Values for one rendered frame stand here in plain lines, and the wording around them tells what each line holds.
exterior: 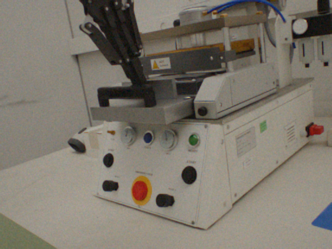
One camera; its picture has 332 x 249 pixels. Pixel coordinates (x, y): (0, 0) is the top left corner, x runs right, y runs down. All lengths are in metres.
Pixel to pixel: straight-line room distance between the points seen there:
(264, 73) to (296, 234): 0.34
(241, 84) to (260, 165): 0.18
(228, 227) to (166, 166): 0.16
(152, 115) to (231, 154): 0.17
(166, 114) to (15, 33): 1.72
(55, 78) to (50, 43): 0.22
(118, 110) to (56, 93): 1.63
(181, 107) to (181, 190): 0.16
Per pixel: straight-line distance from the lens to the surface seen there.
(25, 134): 2.21
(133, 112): 0.64
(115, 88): 0.66
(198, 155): 0.62
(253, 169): 0.73
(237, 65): 0.98
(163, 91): 0.67
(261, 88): 0.76
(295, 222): 0.64
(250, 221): 0.64
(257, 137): 0.73
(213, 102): 0.61
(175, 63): 0.77
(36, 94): 2.23
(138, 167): 0.73
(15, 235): 0.49
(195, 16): 0.81
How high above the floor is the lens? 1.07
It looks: 13 degrees down
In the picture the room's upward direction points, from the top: 9 degrees counter-clockwise
